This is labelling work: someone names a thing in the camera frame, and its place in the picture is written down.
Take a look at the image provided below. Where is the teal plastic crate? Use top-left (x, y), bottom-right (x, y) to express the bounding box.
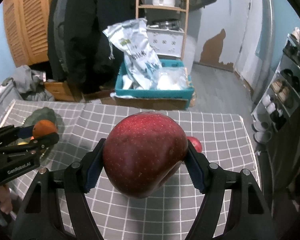
top-left (115, 62), bottom-right (194, 110)

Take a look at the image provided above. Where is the grey clothes pile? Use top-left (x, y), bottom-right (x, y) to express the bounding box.
top-left (2, 65), bottom-right (55, 101)

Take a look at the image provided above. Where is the white storage box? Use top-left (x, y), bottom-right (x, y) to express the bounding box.
top-left (147, 26), bottom-right (184, 58)

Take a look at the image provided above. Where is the wooden drawer box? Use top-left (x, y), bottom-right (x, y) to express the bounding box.
top-left (44, 81), bottom-right (83, 102)

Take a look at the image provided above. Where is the black hanging coat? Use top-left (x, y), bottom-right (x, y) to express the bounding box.
top-left (47, 0), bottom-right (136, 94)

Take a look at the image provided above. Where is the wooden shelf rack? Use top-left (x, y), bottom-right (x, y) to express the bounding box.
top-left (135, 0), bottom-right (190, 60)

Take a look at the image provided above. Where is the white printed plastic bag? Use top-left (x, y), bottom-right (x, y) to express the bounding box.
top-left (103, 18), bottom-right (162, 90)

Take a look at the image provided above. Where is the wooden louvred wardrobe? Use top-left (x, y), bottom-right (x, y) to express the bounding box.
top-left (3, 0), bottom-right (51, 67)

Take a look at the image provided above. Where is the clear plastic bag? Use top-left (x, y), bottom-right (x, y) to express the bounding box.
top-left (154, 67), bottom-right (190, 90)

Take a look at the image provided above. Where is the dark glass fruit plate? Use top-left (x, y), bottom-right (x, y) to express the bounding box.
top-left (22, 106), bottom-right (58, 160)

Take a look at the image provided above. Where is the orange fruit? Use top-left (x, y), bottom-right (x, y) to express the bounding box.
top-left (32, 120), bottom-right (57, 138)

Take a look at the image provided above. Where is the grey shoe rack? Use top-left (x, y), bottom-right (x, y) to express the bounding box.
top-left (251, 27), bottom-right (300, 145)

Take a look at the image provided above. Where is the large red apple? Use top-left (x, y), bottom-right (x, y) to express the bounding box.
top-left (103, 112), bottom-right (188, 198)

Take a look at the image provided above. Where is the grey checked tablecloth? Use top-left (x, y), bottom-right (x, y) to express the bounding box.
top-left (0, 99), bottom-right (262, 240)

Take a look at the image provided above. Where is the small red apple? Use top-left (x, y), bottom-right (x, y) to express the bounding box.
top-left (187, 136), bottom-right (203, 153)

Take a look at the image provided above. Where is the left hand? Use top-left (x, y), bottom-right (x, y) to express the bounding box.
top-left (0, 185), bottom-right (13, 215)

